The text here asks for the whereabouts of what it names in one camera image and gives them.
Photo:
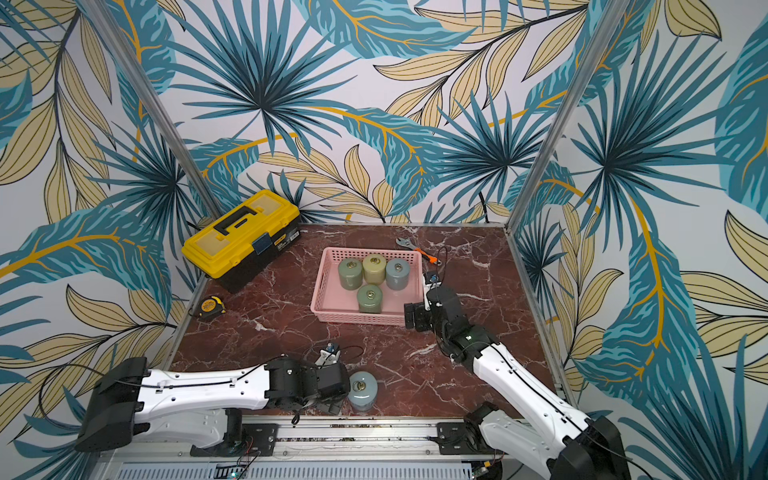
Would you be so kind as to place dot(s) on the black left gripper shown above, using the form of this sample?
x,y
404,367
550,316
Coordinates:
x,y
341,398

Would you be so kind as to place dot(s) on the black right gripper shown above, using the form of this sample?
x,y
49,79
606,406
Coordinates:
x,y
417,315

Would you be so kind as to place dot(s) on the blue canister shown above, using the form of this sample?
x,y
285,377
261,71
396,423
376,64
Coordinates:
x,y
397,274
363,391

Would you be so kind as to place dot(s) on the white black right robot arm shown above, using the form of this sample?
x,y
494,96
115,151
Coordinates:
x,y
557,441

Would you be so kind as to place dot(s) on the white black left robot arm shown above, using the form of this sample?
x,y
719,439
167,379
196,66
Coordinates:
x,y
134,401

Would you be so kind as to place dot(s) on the yellow-green back-middle canister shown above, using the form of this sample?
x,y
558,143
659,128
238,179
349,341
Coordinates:
x,y
374,269

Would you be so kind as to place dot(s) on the pink perforated plastic basket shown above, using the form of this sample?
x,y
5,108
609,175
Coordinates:
x,y
332,303

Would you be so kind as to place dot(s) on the dark green back-left canister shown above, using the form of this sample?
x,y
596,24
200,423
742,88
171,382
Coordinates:
x,y
350,271

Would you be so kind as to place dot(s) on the yellow black tape measure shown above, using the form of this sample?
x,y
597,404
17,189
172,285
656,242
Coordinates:
x,y
210,308

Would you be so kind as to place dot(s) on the yellow black plastic toolbox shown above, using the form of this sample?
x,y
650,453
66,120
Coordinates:
x,y
241,244

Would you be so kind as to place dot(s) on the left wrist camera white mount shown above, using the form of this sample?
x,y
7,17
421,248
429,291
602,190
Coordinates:
x,y
328,355

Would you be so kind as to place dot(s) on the aluminium front rail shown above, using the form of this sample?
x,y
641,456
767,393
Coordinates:
x,y
320,448

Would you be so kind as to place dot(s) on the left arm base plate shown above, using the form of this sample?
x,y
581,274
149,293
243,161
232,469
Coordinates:
x,y
259,438

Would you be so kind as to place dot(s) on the adjustable wrench orange handle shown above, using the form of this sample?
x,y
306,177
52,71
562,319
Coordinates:
x,y
408,244

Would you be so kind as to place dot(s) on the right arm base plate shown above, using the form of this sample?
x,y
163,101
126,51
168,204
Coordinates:
x,y
460,438

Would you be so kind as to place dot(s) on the right aluminium frame post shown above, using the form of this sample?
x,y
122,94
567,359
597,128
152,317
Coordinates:
x,y
582,76

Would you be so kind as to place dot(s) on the aluminium frame post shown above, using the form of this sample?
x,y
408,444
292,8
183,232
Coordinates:
x,y
582,76
108,28

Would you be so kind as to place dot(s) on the left aluminium frame post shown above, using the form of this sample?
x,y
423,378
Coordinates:
x,y
108,28

